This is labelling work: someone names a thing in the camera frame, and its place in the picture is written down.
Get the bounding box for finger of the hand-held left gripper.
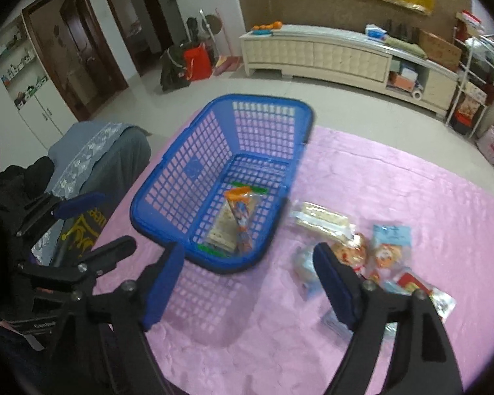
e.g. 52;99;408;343
18;236;137;284
16;191;108;237

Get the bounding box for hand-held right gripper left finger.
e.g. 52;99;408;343
49;244;184;395

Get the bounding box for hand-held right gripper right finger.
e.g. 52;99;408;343
313;243;464;395

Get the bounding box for plain clear snack packet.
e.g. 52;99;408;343
321;310;398;342

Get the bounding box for blue striped clear snack packet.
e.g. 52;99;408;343
293;244;328;302

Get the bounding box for round cookie clear packet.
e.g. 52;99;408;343
329;234;369;276

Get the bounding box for blue-topped cookie packet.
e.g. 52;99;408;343
368;223;413;282

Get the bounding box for clear beige wafer packet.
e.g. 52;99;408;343
290;199;357;243

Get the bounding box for red snack packet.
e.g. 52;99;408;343
389;271;431;297

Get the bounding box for blue plastic basket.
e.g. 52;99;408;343
129;94;316;274

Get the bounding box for white printed snack packet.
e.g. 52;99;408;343
428;288;457;324

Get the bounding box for dark cloth with yellow print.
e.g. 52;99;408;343
61;205;108;265

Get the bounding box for blue-grey lace cloth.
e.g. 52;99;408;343
31;121;126;264

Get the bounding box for grey sofa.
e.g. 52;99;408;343
45;120;153;268

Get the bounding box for clear cracker packet green ends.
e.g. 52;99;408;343
198;180;269;258

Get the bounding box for orange cone snack packet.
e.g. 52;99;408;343
224;186;259;254

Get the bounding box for pink quilted tablecloth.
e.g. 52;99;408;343
86;125;494;395

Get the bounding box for brown wooden door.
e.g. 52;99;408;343
22;0;129;122

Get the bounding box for dark bag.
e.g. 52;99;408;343
160;43;190;93

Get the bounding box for red shopping bag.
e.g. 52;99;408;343
183;46;212;81

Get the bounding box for brown wooden doorway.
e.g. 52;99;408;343
96;0;174;77

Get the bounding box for pink broom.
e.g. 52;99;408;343
212;6;241;77

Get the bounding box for white mop pole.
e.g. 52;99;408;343
198;8;217;60

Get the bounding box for orange box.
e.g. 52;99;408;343
389;72;414;91

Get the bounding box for cream TV cabinet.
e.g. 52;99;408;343
239;25;462;118

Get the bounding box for green folded cloth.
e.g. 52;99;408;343
385;35;426;58

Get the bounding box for white metal shelf rack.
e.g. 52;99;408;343
445;10;494;138

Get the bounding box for brown cardboard box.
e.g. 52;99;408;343
418;29;462;72

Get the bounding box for blue white tissue box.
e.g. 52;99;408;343
364;25;388;42

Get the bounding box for black router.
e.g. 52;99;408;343
385;20;421;44

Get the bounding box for red white box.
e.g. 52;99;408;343
461;12;484;36

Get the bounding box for white wall cupboard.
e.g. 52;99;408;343
0;12;64;138

